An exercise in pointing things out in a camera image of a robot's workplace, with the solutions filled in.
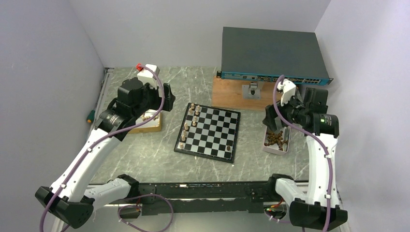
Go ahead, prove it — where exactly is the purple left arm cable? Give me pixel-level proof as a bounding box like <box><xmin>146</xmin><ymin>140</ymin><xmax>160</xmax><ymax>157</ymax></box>
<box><xmin>38</xmin><ymin>65</ymin><xmax>175</xmax><ymax>232</ymax></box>

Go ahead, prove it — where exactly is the blue grey network switch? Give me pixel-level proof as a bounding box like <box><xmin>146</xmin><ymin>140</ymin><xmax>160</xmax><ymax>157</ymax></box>
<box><xmin>217</xmin><ymin>27</ymin><xmax>333</xmax><ymax>86</ymax></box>

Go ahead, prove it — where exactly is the wooden board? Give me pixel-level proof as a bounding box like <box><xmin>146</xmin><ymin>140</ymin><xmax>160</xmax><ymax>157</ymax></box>
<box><xmin>212</xmin><ymin>77</ymin><xmax>275</xmax><ymax>111</ymax></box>

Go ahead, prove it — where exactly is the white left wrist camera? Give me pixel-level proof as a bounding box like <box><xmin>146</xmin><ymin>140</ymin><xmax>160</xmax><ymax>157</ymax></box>
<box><xmin>136</xmin><ymin>63</ymin><xmax>160</xmax><ymax>89</ymax></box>

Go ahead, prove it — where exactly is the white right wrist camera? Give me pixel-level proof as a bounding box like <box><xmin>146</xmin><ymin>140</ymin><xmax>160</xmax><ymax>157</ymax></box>
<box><xmin>277</xmin><ymin>78</ymin><xmax>296</xmax><ymax>106</ymax></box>

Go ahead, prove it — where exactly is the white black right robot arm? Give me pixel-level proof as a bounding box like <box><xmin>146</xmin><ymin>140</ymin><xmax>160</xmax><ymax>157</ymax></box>
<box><xmin>263</xmin><ymin>88</ymin><xmax>348</xmax><ymax>232</ymax></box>

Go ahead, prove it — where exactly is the black and white chessboard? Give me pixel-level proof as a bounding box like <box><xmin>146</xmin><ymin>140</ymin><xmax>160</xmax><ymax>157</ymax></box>
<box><xmin>174</xmin><ymin>102</ymin><xmax>241</xmax><ymax>163</ymax></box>

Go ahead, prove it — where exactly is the pink plastic tray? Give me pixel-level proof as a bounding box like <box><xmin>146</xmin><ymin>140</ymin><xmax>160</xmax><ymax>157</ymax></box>
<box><xmin>262</xmin><ymin>127</ymin><xmax>291</xmax><ymax>155</ymax></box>

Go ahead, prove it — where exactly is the metal bracket with knob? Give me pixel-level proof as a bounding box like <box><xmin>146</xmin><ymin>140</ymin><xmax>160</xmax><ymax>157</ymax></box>
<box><xmin>242</xmin><ymin>82</ymin><xmax>261</xmax><ymax>100</ymax></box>

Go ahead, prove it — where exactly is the gold metal tin tray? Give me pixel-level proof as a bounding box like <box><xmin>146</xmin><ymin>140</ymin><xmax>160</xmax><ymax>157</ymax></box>
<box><xmin>129</xmin><ymin>110</ymin><xmax>162</xmax><ymax>133</ymax></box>

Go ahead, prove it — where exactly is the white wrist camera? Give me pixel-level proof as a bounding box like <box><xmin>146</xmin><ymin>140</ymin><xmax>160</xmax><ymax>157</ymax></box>
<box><xmin>136</xmin><ymin>63</ymin><xmax>160</xmax><ymax>89</ymax></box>
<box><xmin>277</xmin><ymin>78</ymin><xmax>296</xmax><ymax>106</ymax></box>

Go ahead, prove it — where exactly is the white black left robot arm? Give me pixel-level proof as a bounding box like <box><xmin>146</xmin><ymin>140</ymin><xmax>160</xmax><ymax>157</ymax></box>
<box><xmin>35</xmin><ymin>77</ymin><xmax>176</xmax><ymax>229</ymax></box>

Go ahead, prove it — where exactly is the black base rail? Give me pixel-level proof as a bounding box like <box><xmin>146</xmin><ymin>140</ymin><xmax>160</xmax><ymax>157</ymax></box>
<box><xmin>107</xmin><ymin>181</ymin><xmax>298</xmax><ymax>216</ymax></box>

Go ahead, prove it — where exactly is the aluminium frame rail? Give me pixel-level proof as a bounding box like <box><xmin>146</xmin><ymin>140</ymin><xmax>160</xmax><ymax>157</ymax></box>
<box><xmin>51</xmin><ymin>67</ymin><xmax>115</xmax><ymax>232</ymax></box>

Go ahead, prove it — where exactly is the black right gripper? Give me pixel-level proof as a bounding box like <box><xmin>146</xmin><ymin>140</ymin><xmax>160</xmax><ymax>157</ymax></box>
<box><xmin>263</xmin><ymin>91</ymin><xmax>308</xmax><ymax>131</ymax></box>

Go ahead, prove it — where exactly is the green orange screwdriver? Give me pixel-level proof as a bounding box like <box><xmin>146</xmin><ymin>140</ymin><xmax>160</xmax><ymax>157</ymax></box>
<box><xmin>86</xmin><ymin>110</ymin><xmax>95</xmax><ymax>123</ymax></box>

